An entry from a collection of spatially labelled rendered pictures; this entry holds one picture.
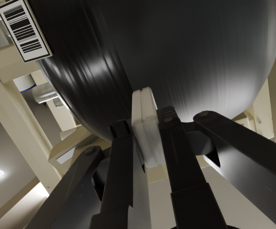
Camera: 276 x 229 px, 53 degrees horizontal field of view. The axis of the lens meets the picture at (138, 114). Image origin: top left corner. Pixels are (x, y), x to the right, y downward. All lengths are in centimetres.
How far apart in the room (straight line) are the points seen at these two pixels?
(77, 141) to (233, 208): 248
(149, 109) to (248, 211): 310
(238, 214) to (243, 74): 293
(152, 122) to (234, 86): 21
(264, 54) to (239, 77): 4
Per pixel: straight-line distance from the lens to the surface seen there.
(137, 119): 16
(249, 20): 31
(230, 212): 325
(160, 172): 96
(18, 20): 31
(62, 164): 111
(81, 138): 103
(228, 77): 33
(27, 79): 743
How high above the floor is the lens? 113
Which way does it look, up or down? 27 degrees up
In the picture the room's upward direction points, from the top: 159 degrees clockwise
